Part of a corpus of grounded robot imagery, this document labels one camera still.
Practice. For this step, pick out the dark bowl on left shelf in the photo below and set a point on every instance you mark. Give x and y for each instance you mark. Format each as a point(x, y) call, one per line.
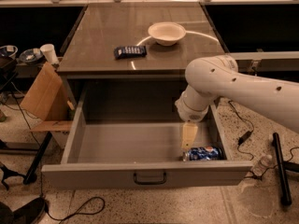
point(31, 56)

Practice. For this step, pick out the clear plastic water bottle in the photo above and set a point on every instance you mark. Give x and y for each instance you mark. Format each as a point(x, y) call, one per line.
point(263, 164)

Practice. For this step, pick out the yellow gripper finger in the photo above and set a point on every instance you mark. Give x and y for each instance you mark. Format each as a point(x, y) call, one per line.
point(188, 134)

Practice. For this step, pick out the blue bowl far left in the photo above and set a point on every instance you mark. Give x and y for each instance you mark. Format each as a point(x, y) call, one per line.
point(8, 51)

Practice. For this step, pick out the black stand leg left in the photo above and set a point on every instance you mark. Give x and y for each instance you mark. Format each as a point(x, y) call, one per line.
point(30, 177)

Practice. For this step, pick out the dark blue snack packet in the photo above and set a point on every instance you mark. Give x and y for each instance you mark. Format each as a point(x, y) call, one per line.
point(125, 52)

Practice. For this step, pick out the black stand leg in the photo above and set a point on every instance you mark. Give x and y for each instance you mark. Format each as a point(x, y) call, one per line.
point(286, 198)
point(30, 177)

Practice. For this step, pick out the black stand leg right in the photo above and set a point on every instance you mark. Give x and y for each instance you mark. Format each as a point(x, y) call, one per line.
point(286, 198)

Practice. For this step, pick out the blue pepsi can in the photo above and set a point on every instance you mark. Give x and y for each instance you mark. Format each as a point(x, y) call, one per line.
point(202, 154)

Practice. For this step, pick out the grey open drawer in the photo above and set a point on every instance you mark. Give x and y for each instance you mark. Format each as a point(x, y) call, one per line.
point(105, 155)

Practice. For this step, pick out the white paper bowl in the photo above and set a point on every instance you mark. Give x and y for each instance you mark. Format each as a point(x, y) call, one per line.
point(166, 33)

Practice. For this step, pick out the black drawer handle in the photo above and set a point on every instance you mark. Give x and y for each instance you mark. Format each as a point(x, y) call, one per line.
point(149, 180)

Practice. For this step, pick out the white paper cup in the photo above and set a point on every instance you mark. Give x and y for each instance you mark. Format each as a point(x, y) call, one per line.
point(49, 52)

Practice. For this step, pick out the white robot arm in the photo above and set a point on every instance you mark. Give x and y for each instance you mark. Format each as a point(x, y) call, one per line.
point(209, 78)

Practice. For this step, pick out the brown cardboard box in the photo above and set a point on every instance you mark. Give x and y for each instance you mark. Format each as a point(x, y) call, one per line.
point(48, 101)

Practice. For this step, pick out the grey cabinet with glossy top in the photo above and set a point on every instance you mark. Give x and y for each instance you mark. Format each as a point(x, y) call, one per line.
point(140, 89)

